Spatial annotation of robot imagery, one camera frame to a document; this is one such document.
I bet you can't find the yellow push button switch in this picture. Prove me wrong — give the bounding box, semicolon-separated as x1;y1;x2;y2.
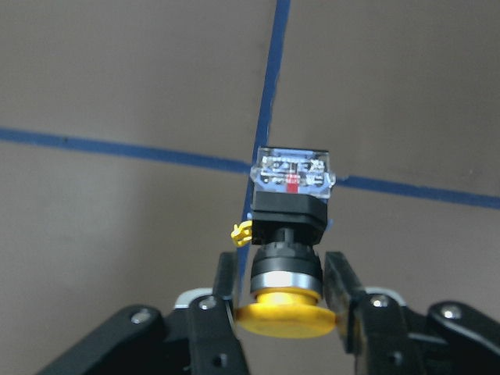
230;147;336;339

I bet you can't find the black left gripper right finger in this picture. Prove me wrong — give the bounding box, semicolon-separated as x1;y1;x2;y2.
323;252;426;374

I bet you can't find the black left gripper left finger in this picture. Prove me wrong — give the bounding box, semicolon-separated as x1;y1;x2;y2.
171;252;249;374

